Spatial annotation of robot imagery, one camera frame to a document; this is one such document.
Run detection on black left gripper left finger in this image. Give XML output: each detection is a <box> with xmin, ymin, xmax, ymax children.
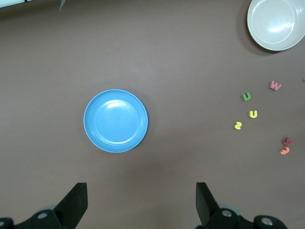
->
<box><xmin>0</xmin><ymin>182</ymin><xmax>88</xmax><ymax>229</ymax></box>

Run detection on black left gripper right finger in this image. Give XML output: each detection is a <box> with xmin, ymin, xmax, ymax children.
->
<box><xmin>195</xmin><ymin>182</ymin><xmax>289</xmax><ymax>229</ymax></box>

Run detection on blue plate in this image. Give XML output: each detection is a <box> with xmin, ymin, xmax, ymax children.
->
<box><xmin>83</xmin><ymin>89</ymin><xmax>149</xmax><ymax>153</ymax></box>

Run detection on brown table mat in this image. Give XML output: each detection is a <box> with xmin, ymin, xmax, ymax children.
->
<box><xmin>0</xmin><ymin>0</ymin><xmax>305</xmax><ymax>229</ymax></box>

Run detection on beige plate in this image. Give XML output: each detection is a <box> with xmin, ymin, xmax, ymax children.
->
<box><xmin>246</xmin><ymin>0</ymin><xmax>305</xmax><ymax>52</ymax></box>

